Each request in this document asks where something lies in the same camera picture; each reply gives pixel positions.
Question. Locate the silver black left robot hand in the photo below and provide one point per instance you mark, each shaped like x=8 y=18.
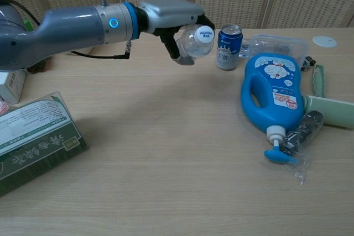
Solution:
x=168 y=13

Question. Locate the clear plastic water bottle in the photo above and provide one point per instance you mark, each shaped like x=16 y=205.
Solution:
x=197 y=44

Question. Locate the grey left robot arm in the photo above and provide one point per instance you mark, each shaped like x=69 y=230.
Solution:
x=69 y=31

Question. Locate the blue milk drink can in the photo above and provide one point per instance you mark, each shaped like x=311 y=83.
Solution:
x=228 y=51

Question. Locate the clear plastic lidded container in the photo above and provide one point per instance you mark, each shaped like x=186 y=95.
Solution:
x=282 y=44

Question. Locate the blue pump detergent bottle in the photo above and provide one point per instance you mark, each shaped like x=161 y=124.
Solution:
x=272 y=92

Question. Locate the small black connector part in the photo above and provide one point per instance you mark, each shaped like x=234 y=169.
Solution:
x=309 y=62

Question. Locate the white round table cap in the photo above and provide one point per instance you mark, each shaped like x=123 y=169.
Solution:
x=325 y=41

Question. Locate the white cardboard box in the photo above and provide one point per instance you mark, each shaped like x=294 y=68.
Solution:
x=11 y=85

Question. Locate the black item in plastic bag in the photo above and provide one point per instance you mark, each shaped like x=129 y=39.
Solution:
x=301 y=133

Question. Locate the pale green lint roller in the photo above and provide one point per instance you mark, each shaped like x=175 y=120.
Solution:
x=329 y=111

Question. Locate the green tea box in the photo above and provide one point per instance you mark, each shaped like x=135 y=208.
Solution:
x=36 y=147

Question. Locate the pink packet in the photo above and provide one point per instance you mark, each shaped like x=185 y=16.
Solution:
x=5 y=107

